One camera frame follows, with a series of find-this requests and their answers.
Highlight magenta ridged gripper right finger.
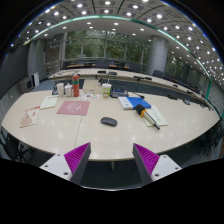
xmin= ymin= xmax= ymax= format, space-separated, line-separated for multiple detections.
xmin=133 ymin=143 xmax=181 ymax=184

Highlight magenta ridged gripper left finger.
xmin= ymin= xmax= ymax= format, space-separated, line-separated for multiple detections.
xmin=41 ymin=143 xmax=91 ymax=185

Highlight black computer mouse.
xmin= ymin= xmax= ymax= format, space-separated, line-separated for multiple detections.
xmin=101 ymin=117 xmax=117 ymax=127

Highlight pink square mouse pad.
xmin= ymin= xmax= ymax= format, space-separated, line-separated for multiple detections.
xmin=57 ymin=101 xmax=90 ymax=116

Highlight light green paper sheet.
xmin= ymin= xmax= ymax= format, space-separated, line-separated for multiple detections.
xmin=147 ymin=105 xmax=168 ymax=126

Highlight red and white booklet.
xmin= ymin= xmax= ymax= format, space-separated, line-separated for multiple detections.
xmin=20 ymin=106 xmax=40 ymax=128

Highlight blue folder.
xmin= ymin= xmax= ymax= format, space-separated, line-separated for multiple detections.
xmin=128 ymin=97 xmax=151 ymax=109

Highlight pale green booklet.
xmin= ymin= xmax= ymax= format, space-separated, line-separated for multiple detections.
xmin=40 ymin=96 xmax=58 ymax=109

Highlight colourful leaflets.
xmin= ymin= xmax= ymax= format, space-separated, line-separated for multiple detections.
xmin=79 ymin=93 xmax=100 ymax=100

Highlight white book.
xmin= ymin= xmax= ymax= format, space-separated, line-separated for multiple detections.
xmin=118 ymin=97 xmax=133 ymax=110

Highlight white lidded jar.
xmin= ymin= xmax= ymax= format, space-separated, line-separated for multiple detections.
xmin=65 ymin=84 xmax=72 ymax=97

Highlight white cylindrical cup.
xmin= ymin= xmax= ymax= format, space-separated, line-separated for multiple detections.
xmin=57 ymin=83 xmax=64 ymax=97

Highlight cardboard box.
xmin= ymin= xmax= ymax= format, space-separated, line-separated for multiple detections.
xmin=83 ymin=79 xmax=102 ymax=94

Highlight black desk telephone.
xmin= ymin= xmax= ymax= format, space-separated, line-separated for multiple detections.
xmin=110 ymin=89 xmax=129 ymax=98

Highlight paper cup with green print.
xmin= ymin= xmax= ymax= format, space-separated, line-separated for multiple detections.
xmin=102 ymin=83 xmax=112 ymax=98

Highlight red drink bottle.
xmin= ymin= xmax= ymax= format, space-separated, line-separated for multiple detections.
xmin=72 ymin=75 xmax=79 ymax=97

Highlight black office chair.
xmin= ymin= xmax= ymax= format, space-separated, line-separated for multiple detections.
xmin=152 ymin=70 xmax=164 ymax=78

